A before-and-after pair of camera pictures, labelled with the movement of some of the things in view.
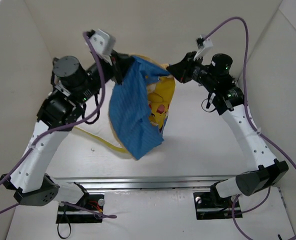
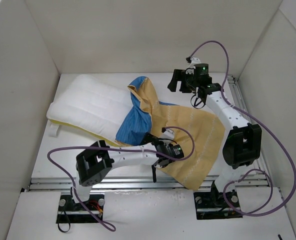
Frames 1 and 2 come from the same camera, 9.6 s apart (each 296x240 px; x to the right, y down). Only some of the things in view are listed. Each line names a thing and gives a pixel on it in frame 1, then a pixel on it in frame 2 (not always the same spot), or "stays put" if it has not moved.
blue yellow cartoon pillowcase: [131, 119] → [202, 136]
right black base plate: [209, 206] stays put
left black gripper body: [121, 66] → [149, 138]
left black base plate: [69, 214] stays put
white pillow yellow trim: [161, 95] → [94, 106]
